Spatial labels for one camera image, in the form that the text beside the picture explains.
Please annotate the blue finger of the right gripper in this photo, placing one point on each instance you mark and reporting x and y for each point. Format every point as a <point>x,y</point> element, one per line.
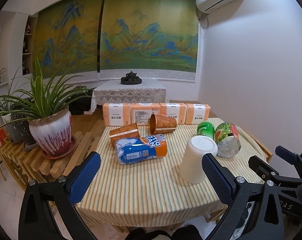
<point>263,169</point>
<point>290,157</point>

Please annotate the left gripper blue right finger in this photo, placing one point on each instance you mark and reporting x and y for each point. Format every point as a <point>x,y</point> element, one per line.
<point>253,210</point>

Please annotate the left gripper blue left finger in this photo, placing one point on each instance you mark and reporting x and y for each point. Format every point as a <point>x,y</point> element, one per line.
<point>36,220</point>

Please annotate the white plastic cup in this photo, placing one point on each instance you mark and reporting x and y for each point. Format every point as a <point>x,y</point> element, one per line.
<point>191,169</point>

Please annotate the orange patterned paper cup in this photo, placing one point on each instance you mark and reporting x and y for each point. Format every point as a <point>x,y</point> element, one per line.
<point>128,131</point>

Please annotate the clear bottle red green label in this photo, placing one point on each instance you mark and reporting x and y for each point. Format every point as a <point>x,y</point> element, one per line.
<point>227,140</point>

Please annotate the wooden slatted plant stand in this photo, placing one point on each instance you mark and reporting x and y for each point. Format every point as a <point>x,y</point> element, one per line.
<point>24,166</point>

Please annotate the green plastic bottle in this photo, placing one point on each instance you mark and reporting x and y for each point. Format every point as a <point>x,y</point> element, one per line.
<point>206,129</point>

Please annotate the striped yellow tablecloth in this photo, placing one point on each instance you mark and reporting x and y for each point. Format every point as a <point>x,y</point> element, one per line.
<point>149,193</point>

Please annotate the white red ceramic flowerpot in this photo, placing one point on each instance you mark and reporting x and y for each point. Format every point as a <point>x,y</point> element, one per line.
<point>53,134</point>

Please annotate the rightmost orange tissue pack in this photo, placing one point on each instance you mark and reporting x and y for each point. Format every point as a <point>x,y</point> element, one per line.
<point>197,113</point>

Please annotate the orange tissue pack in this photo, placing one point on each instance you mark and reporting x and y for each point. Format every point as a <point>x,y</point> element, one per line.
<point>141,112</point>
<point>174,110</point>
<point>197,113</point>
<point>117,114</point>

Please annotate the dark speckled flowerpot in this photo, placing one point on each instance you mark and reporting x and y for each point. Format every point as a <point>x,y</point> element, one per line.
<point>22,127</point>

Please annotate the blue orange snack can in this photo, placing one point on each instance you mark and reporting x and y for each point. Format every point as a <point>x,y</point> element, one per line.
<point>135,150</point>

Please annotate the green spider plant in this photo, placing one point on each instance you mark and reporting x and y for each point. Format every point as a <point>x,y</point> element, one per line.
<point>44,100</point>

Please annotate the leftmost orange tissue pack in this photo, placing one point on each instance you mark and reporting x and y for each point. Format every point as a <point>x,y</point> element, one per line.
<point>117,114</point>

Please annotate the white lace covered table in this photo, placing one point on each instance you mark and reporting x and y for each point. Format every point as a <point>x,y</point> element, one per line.
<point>149,91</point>

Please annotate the black teapot set tray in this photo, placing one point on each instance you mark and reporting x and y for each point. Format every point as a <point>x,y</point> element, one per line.
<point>131,78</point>

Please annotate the green mountain landscape mural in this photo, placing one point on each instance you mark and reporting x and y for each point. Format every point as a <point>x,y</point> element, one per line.
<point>77,36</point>

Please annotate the wooden wall shelf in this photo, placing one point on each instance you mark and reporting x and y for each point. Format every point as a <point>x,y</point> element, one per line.
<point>27,44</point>

